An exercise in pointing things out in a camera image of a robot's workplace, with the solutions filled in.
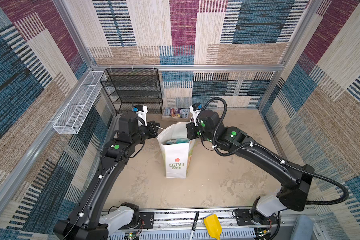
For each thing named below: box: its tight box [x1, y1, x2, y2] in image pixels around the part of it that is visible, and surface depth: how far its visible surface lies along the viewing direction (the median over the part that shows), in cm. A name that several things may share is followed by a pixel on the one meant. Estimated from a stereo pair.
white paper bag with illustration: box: [157, 121, 195, 179], surface depth 76 cm
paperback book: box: [162, 107, 191, 122], surface depth 117 cm
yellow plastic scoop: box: [204, 214, 222, 240], surface depth 73 cm
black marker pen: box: [189, 211, 200, 240], surface depth 73 cm
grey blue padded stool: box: [291, 215, 314, 240], surface depth 70 cm
